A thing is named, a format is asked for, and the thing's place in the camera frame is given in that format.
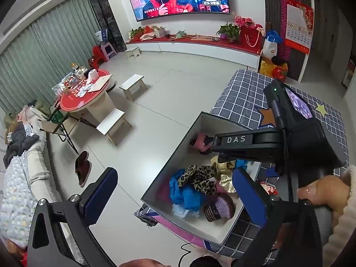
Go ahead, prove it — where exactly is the light blue dotted quilt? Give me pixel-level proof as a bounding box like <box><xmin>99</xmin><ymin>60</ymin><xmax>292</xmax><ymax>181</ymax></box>
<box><xmin>0</xmin><ymin>156</ymin><xmax>39</xmax><ymax>248</ymax></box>

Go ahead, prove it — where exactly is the red gift bag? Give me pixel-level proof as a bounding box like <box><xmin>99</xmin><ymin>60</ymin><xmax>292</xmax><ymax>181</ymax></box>
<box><xmin>240</xmin><ymin>25</ymin><xmax>265</xmax><ymax>48</ymax></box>

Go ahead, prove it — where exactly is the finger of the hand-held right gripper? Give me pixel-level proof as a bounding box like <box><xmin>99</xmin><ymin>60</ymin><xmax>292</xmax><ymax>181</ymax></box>
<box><xmin>212</xmin><ymin>130</ymin><xmax>282</xmax><ymax>154</ymax></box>
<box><xmin>215</xmin><ymin>152</ymin><xmax>269</xmax><ymax>164</ymax></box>

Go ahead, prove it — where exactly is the round red table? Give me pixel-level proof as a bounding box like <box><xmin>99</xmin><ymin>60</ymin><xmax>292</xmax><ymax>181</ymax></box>
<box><xmin>60</xmin><ymin>69</ymin><xmax>116</xmax><ymax>123</ymax></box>

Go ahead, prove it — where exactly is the red plastic stool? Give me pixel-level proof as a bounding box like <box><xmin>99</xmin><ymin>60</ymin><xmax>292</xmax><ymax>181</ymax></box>
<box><xmin>88</xmin><ymin>46</ymin><xmax>107</xmax><ymax>67</ymax></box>

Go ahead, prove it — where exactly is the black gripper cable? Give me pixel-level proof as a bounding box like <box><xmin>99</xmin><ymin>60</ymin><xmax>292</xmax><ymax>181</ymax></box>
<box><xmin>270</xmin><ymin>99</ymin><xmax>299</xmax><ymax>202</ymax></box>

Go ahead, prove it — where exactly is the white cardboard box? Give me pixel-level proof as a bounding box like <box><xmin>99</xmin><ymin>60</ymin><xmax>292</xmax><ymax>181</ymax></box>
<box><xmin>140</xmin><ymin>112</ymin><xmax>276</xmax><ymax>247</ymax></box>

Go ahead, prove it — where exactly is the pink sponge block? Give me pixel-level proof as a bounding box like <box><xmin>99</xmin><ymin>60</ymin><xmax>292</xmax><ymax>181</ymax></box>
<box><xmin>190</xmin><ymin>133</ymin><xmax>214</xmax><ymax>156</ymax></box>

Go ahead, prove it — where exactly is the black folding table frame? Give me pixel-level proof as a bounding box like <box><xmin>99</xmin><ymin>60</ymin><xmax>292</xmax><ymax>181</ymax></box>
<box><xmin>39</xmin><ymin>106</ymin><xmax>96</xmax><ymax>155</ymax></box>

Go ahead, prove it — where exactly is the purple knit hat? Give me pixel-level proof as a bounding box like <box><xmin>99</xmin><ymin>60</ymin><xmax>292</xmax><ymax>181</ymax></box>
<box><xmin>203</xmin><ymin>192</ymin><xmax>237</xmax><ymax>223</ymax></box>

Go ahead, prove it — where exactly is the grey green curtain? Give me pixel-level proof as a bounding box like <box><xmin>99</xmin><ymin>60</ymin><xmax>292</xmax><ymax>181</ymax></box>
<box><xmin>0</xmin><ymin>0</ymin><xmax>114</xmax><ymax>112</ymax></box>

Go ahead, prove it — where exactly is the fruit printed table cover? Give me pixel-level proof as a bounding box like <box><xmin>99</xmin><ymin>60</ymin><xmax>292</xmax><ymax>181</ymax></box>
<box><xmin>259</xmin><ymin>181</ymin><xmax>279</xmax><ymax>198</ymax></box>

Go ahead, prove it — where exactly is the black glass display cabinet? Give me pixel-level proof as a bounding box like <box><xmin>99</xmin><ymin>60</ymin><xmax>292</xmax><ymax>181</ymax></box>
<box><xmin>86</xmin><ymin>0</ymin><xmax>125</xmax><ymax>53</ymax></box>

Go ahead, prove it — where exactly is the grey checked star tablecloth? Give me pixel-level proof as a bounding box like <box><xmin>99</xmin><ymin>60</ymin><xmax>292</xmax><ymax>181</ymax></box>
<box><xmin>133</xmin><ymin>69</ymin><xmax>349</xmax><ymax>256</ymax></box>

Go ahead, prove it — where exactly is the person's right forearm cream sleeve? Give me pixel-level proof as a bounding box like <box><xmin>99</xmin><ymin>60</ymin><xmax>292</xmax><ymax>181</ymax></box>
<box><xmin>325</xmin><ymin>165</ymin><xmax>356</xmax><ymax>267</ymax></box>

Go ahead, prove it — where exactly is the green potted plant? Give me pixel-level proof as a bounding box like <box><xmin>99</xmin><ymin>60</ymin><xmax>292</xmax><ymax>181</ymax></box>
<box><xmin>216</xmin><ymin>22</ymin><xmax>241</xmax><ymax>43</ymax></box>

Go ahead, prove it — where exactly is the person's right hand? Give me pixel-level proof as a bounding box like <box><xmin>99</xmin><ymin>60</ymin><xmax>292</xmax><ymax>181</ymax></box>
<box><xmin>296</xmin><ymin>174</ymin><xmax>351</xmax><ymax>221</ymax></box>

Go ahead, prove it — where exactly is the blue plastic bag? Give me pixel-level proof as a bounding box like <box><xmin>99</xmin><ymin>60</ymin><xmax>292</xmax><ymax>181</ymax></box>
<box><xmin>265</xmin><ymin>30</ymin><xmax>285</xmax><ymax>45</ymax></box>

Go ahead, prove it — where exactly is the red wall calendar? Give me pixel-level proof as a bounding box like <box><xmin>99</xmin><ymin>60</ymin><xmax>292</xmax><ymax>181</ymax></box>
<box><xmin>284</xmin><ymin>0</ymin><xmax>315</xmax><ymax>55</ymax></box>

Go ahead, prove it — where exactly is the purple plastic stool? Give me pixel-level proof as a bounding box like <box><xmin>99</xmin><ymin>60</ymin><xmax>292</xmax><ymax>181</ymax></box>
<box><xmin>100</xmin><ymin>44</ymin><xmax>116</xmax><ymax>60</ymax></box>

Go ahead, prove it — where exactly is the leopard print scrunchie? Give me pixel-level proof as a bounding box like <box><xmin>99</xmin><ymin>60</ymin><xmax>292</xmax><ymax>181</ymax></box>
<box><xmin>177</xmin><ymin>165</ymin><xmax>218</xmax><ymax>196</ymax></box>

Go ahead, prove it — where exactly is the black floor cable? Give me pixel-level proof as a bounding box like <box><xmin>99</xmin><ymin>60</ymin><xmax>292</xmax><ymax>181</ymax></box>
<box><xmin>179</xmin><ymin>242</ymin><xmax>195</xmax><ymax>267</ymax></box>

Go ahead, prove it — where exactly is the pile of clothes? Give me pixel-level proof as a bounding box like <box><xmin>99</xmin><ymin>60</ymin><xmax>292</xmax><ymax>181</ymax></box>
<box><xmin>3</xmin><ymin>99</ymin><xmax>52</xmax><ymax>169</ymax></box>

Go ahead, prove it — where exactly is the beige satin scrunchie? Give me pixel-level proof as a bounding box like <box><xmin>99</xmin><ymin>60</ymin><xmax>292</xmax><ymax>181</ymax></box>
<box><xmin>210</xmin><ymin>156</ymin><xmax>235</xmax><ymax>174</ymax></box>

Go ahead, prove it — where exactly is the white shopping bag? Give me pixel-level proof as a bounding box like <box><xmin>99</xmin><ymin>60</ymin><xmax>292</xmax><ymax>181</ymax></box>
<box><xmin>263</xmin><ymin>37</ymin><xmax>279</xmax><ymax>59</ymax></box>

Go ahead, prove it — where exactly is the light blue face mask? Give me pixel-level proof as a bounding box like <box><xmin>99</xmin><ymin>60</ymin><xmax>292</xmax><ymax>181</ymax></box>
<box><xmin>172</xmin><ymin>204</ymin><xmax>205</xmax><ymax>220</ymax></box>

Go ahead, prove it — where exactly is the blue cloth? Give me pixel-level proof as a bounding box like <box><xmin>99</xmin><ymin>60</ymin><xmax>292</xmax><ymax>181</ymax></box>
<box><xmin>170</xmin><ymin>170</ymin><xmax>206</xmax><ymax>212</ymax></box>

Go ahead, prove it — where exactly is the white sofa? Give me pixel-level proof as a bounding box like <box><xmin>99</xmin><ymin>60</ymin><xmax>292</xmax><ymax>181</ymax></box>
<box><xmin>0</xmin><ymin>111</ymin><xmax>70</xmax><ymax>256</ymax></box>

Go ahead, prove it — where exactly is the red topped white television cabinet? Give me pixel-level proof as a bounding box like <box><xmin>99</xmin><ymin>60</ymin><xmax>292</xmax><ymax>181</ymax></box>
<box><xmin>125</xmin><ymin>35</ymin><xmax>263</xmax><ymax>70</ymax></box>

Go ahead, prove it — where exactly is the yellow red gift box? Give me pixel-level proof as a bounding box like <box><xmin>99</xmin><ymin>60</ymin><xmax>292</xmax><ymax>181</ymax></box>
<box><xmin>259</xmin><ymin>57</ymin><xmax>288</xmax><ymax>82</ymax></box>

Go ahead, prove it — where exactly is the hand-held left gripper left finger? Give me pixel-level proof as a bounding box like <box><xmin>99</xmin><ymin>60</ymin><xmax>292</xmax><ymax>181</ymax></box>
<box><xmin>28</xmin><ymin>167</ymin><xmax>119</xmax><ymax>267</ymax></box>

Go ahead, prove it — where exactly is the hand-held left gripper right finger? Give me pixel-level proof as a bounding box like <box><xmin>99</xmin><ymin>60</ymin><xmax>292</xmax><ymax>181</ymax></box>
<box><xmin>232</xmin><ymin>167</ymin><xmax>324</xmax><ymax>267</ymax></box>

